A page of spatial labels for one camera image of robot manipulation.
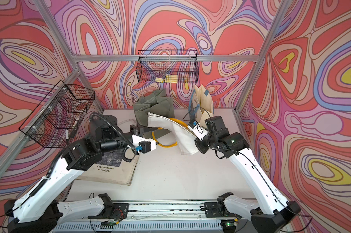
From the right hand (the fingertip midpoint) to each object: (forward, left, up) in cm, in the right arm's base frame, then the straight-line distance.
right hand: (198, 143), depth 71 cm
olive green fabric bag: (+32, +24, 0) cm, 40 cm away
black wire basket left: (+11, +74, +6) cm, 75 cm away
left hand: (-4, +18, +17) cm, 25 cm away
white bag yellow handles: (+3, +6, +1) cm, 7 cm away
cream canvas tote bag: (-2, +50, -22) cm, 55 cm away
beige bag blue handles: (+39, -8, -11) cm, 41 cm away
